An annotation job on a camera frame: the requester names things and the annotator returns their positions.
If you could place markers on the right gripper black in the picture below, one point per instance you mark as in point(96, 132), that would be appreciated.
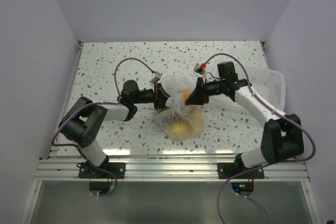
point(200, 95)

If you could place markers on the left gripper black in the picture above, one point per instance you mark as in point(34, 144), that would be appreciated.
point(160, 97)

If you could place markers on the orange fake pineapple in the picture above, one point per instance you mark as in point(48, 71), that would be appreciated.
point(185, 95)

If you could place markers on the clear printed plastic bag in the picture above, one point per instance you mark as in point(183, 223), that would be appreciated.
point(177, 110)

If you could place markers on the yellow fake pear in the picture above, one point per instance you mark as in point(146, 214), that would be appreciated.
point(179, 130)

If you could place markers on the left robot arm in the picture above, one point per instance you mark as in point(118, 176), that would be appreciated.
point(83, 121)

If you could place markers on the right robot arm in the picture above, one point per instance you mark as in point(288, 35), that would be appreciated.
point(281, 138)

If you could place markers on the white plastic basket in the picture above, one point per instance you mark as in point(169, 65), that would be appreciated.
point(268, 83)

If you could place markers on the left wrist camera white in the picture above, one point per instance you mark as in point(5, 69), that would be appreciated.
point(155, 78)

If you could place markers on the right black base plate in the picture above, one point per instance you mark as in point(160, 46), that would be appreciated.
point(228, 170)

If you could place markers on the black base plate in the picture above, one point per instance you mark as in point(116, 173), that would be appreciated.
point(106, 170)
point(228, 170)

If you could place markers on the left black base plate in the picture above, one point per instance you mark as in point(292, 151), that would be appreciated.
point(106, 170)

